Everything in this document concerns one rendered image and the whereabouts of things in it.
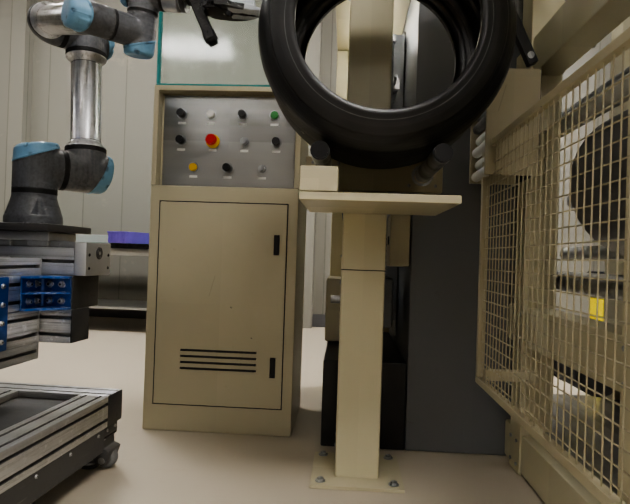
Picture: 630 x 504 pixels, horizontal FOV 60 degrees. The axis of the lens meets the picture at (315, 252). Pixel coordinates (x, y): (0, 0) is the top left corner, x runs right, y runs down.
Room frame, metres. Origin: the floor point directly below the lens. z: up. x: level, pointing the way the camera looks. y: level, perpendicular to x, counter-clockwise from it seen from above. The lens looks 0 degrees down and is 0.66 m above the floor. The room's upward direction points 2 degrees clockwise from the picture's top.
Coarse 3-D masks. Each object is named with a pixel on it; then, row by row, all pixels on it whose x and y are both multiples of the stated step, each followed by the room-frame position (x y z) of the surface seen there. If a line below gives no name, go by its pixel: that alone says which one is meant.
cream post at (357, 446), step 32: (352, 0) 1.62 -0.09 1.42; (384, 0) 1.61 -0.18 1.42; (352, 32) 1.62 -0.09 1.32; (384, 32) 1.61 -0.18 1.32; (352, 64) 1.62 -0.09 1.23; (384, 64) 1.61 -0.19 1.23; (352, 96) 1.62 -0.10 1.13; (384, 96) 1.61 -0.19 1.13; (352, 224) 1.61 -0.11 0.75; (384, 224) 1.61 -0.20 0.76; (352, 256) 1.61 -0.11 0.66; (384, 256) 1.61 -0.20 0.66; (352, 288) 1.61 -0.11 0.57; (384, 288) 1.61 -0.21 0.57; (352, 320) 1.61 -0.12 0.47; (352, 352) 1.61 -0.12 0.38; (352, 384) 1.61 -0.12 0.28; (352, 416) 1.61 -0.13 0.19; (352, 448) 1.61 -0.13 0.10
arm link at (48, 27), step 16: (64, 0) 1.26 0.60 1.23; (80, 0) 1.24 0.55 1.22; (32, 16) 1.47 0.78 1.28; (48, 16) 1.40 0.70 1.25; (64, 16) 1.25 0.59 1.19; (80, 16) 1.24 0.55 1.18; (96, 16) 1.26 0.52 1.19; (112, 16) 1.29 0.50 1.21; (48, 32) 1.48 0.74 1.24; (64, 32) 1.39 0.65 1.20; (80, 32) 1.31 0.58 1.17; (96, 32) 1.29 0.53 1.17; (112, 32) 1.30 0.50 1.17
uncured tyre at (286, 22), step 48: (288, 0) 1.21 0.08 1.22; (336, 0) 1.50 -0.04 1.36; (432, 0) 1.48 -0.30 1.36; (480, 0) 1.20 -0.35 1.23; (288, 48) 1.21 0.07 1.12; (480, 48) 1.19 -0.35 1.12; (288, 96) 1.24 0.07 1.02; (336, 96) 1.20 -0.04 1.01; (480, 96) 1.21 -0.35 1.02; (336, 144) 1.26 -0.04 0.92; (384, 144) 1.23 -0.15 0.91; (432, 144) 1.25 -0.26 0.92
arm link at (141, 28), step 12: (120, 12) 1.31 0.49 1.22; (132, 12) 1.34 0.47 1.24; (144, 12) 1.34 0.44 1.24; (120, 24) 1.30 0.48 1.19; (132, 24) 1.32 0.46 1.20; (144, 24) 1.34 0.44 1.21; (156, 24) 1.37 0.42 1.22; (120, 36) 1.32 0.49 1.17; (132, 36) 1.33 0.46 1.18; (144, 36) 1.34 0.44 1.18; (132, 48) 1.34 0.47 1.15; (144, 48) 1.35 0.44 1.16
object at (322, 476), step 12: (324, 456) 1.77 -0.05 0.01; (384, 456) 1.78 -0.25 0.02; (312, 468) 1.67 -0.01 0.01; (324, 468) 1.67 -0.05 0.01; (384, 468) 1.69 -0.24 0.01; (396, 468) 1.69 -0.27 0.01; (312, 480) 1.58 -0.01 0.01; (324, 480) 1.57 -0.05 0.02; (336, 480) 1.59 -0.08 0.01; (348, 480) 1.59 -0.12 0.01; (360, 480) 1.59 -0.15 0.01; (372, 480) 1.60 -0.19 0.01; (384, 480) 1.60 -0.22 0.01; (396, 480) 1.60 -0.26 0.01; (396, 492) 1.54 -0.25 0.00
